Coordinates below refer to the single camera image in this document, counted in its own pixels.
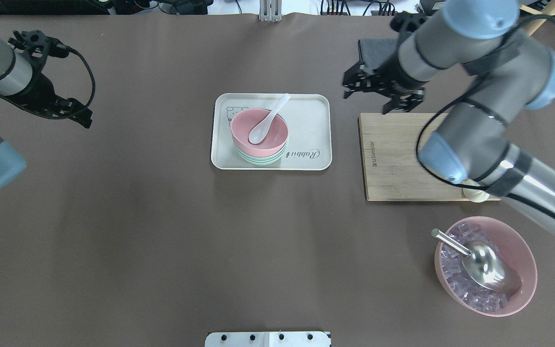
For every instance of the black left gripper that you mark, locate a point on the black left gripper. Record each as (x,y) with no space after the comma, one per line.
(39,93)

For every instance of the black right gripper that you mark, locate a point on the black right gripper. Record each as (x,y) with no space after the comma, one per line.
(391,73)

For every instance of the white ceramic spoon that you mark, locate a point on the white ceramic spoon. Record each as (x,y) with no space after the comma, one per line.
(260,131)

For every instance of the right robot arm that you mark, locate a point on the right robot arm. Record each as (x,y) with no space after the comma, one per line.
(512,72)

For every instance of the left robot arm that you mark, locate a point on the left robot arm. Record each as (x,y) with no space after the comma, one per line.
(23,85)

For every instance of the green bowl stack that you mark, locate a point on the green bowl stack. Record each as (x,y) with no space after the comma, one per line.
(261,161)

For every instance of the large pink ice bowl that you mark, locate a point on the large pink ice bowl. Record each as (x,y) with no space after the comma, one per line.
(511,248)

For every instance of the folded grey cloth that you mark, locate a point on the folded grey cloth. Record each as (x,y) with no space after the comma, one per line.
(373,52)

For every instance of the bamboo cutting board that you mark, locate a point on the bamboo cutting board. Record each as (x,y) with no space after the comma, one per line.
(391,171)

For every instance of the cream rabbit tray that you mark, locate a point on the cream rabbit tray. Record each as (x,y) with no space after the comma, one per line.
(307,117)

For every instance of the wooden mug tree stand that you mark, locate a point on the wooden mug tree stand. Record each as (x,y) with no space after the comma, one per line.
(539,11)

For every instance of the metal ice scoop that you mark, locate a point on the metal ice scoop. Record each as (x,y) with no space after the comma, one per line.
(483,265)

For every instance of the aluminium frame post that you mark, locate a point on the aluminium frame post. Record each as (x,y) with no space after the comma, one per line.
(270,11)

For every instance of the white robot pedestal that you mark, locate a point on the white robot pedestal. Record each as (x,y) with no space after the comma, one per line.
(269,339)

